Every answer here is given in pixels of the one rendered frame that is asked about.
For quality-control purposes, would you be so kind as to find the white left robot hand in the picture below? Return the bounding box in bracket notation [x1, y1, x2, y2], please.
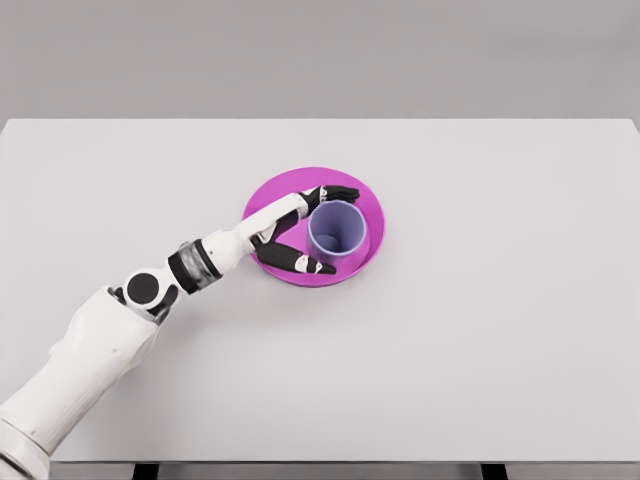
[232, 184, 361, 276]

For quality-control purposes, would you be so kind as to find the purple cup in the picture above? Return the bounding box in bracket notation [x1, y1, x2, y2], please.
[306, 200, 367, 265]

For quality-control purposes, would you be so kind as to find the magenta round plate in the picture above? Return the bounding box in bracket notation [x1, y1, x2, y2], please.
[241, 168, 387, 289]

